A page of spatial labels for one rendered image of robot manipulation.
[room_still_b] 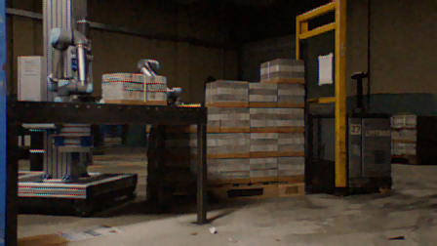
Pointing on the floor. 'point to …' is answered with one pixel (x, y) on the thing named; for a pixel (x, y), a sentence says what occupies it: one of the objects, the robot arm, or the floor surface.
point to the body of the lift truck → (358, 147)
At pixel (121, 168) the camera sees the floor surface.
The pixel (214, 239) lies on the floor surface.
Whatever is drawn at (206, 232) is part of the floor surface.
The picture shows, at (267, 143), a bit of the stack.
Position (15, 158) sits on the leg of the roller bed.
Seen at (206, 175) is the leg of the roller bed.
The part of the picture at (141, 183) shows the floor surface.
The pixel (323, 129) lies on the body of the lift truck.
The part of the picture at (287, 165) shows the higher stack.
